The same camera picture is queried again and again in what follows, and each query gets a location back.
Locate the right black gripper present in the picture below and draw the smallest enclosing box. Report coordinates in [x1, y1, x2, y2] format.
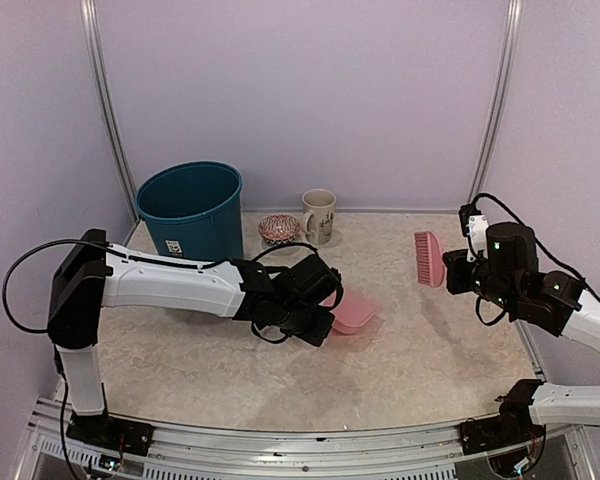
[445, 248, 520, 313]

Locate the pink hand brush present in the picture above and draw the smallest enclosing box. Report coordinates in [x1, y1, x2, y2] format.
[414, 231, 446, 288]

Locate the pink dustpan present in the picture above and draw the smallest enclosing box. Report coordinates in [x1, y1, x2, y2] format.
[332, 287, 380, 335]

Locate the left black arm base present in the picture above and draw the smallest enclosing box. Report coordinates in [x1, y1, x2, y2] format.
[66, 411, 155, 457]

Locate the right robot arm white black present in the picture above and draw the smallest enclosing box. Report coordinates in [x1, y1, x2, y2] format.
[442, 194, 600, 444]

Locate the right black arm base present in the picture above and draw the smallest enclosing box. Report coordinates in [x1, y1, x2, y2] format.
[457, 379, 546, 455]

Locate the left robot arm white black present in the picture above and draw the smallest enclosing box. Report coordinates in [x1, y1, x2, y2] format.
[1, 229, 344, 445]

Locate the patterned small bowl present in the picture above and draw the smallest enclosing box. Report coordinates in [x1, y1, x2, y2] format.
[258, 214, 300, 247]

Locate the beige ceramic mug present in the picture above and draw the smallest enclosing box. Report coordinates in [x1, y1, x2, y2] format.
[300, 189, 337, 245]

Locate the teal plastic bucket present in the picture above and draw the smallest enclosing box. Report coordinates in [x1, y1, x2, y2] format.
[136, 161, 244, 261]

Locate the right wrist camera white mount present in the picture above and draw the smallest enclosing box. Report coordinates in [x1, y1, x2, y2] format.
[459, 204, 489, 263]

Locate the right aluminium corner post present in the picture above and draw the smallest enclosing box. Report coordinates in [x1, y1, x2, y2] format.
[466, 0, 524, 203]

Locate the aluminium corner post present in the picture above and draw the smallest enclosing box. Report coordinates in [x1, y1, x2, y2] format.
[466, 0, 524, 203]
[80, 0, 139, 222]

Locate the aluminium front rail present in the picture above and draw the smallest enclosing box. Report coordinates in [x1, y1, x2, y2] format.
[14, 412, 596, 480]

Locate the left aluminium corner post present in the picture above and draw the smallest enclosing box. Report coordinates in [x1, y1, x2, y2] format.
[80, 0, 139, 222]

